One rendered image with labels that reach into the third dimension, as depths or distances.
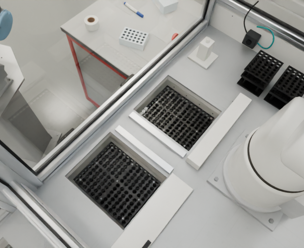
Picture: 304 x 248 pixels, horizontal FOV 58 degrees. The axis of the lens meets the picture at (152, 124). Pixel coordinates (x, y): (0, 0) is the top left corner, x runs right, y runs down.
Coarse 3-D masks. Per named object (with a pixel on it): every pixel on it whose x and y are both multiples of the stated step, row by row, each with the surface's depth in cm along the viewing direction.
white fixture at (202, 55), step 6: (204, 42) 100; (210, 42) 100; (198, 48) 103; (204, 48) 101; (210, 48) 101; (192, 54) 107; (198, 54) 105; (204, 54) 103; (210, 54) 106; (192, 60) 106; (198, 60) 106; (204, 60) 105; (210, 60) 106; (204, 66) 105
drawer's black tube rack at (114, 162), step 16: (96, 160) 94; (112, 160) 92; (128, 160) 92; (80, 176) 91; (96, 176) 89; (112, 176) 89; (128, 176) 89; (144, 176) 89; (96, 192) 86; (112, 192) 90; (128, 192) 87; (144, 192) 87; (112, 208) 84; (128, 208) 88
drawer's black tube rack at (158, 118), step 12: (168, 96) 104; (180, 96) 104; (156, 108) 102; (168, 108) 106; (180, 108) 106; (192, 108) 103; (156, 120) 99; (168, 120) 99; (180, 120) 100; (192, 120) 100; (204, 120) 100; (168, 132) 97; (180, 132) 101; (192, 132) 101; (180, 144) 95; (192, 144) 95
